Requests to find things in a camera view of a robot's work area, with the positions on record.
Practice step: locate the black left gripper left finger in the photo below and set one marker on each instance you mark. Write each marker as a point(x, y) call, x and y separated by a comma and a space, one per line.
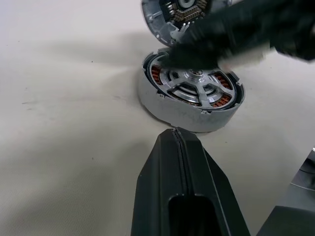
point(160, 177)

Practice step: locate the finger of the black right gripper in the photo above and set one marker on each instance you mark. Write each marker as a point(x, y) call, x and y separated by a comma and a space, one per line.
point(209, 54)

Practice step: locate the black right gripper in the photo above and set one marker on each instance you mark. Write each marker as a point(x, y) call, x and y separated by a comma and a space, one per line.
point(295, 24)

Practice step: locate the grey motor base copper windings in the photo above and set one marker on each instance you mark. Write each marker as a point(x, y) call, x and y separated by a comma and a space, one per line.
point(172, 115)

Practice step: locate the silver spoked motor rotor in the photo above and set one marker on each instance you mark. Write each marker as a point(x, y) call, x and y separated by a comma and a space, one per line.
point(180, 84)

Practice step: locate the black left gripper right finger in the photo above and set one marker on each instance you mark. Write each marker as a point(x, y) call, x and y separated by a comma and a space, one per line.
point(209, 177)

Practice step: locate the silver rotor cover disc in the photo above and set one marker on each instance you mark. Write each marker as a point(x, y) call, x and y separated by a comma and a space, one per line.
point(155, 19)

